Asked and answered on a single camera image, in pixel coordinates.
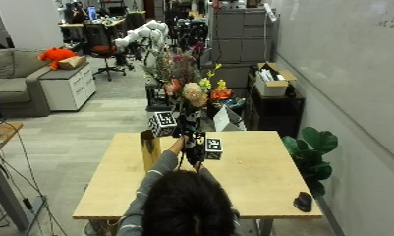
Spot person's left hand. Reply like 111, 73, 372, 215
171, 113, 194, 155

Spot person's right hand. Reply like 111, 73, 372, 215
185, 130, 206, 169

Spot mixed flower bouquet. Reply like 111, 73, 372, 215
153, 41, 211, 133

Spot white marker cube on right glove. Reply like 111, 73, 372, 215
202, 137, 225, 161

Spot white marker cube on glove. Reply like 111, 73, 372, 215
202, 137, 225, 161
146, 110, 178, 139

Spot white marker cube on left glove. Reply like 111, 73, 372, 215
146, 110, 178, 139

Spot white paper bag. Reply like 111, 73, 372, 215
211, 104, 248, 133

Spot black flower stand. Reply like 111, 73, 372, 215
143, 82, 175, 113

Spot gold cylinder vase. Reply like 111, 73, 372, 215
138, 129, 162, 173

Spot orange and yellow flowers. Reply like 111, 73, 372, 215
197, 62, 235, 103

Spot black low cabinet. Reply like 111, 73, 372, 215
246, 73, 306, 139

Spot open cardboard box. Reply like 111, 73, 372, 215
254, 62, 298, 98

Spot green leafy potted plant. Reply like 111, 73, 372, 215
280, 126, 340, 199

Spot white drawer cabinet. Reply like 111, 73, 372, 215
38, 62, 98, 112

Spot black office chair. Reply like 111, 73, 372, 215
82, 22, 134, 83

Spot grey filing cabinets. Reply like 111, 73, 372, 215
207, 7, 276, 65

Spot the person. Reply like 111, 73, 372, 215
114, 137, 242, 236

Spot small black object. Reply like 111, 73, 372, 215
291, 191, 314, 213

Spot brown paper bag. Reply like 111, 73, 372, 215
57, 55, 88, 71

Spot orange plush toy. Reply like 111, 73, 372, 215
37, 47, 78, 71

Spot wooden office desk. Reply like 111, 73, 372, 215
57, 17, 126, 44

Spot computer monitor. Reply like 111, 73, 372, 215
86, 5, 99, 22

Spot grey sofa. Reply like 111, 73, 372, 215
0, 47, 53, 119

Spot whiteboard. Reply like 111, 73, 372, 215
270, 0, 394, 167

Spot wooden side desk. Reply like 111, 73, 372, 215
0, 121, 46, 233

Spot black cable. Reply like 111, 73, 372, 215
0, 121, 69, 236

